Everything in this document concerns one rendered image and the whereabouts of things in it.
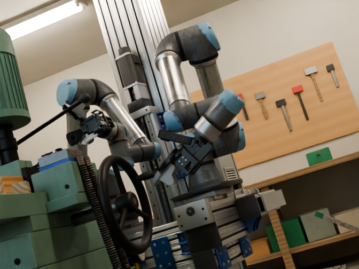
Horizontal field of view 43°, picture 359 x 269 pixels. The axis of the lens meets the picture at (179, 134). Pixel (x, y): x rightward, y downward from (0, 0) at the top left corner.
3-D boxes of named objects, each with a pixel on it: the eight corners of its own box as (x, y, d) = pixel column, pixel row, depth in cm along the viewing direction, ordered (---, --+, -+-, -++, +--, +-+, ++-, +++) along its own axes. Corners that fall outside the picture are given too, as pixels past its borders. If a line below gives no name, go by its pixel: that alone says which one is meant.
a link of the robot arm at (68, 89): (101, 202, 202) (98, 78, 196) (72, 208, 192) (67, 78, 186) (86, 197, 211) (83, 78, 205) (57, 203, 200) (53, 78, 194)
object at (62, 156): (69, 161, 125) (64, 142, 126) (36, 173, 128) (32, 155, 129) (92, 163, 138) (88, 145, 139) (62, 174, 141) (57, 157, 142)
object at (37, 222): (33, 231, 114) (30, 215, 115) (-33, 252, 120) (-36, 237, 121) (106, 218, 152) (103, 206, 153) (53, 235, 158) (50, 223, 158)
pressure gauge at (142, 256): (142, 268, 150) (135, 244, 151) (131, 271, 151) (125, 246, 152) (149, 264, 156) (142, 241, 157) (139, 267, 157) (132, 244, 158)
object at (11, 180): (7, 201, 122) (1, 175, 123) (1, 203, 122) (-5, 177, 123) (55, 198, 144) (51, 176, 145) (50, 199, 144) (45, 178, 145)
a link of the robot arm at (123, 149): (146, 164, 178) (138, 137, 180) (123, 167, 170) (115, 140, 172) (134, 169, 184) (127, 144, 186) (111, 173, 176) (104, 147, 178)
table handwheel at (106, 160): (150, 274, 122) (98, 192, 110) (86, 292, 127) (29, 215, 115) (162, 207, 147) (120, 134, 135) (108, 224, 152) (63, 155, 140)
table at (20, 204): (28, 208, 100) (22, 181, 101) (-79, 245, 108) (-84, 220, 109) (136, 197, 157) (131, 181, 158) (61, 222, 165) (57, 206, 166)
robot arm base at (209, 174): (200, 191, 195) (193, 168, 197) (231, 181, 188) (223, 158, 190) (182, 194, 182) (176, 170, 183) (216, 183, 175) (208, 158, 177)
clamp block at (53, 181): (78, 192, 122) (70, 160, 124) (36, 206, 126) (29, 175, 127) (103, 190, 136) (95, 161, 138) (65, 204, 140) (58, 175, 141)
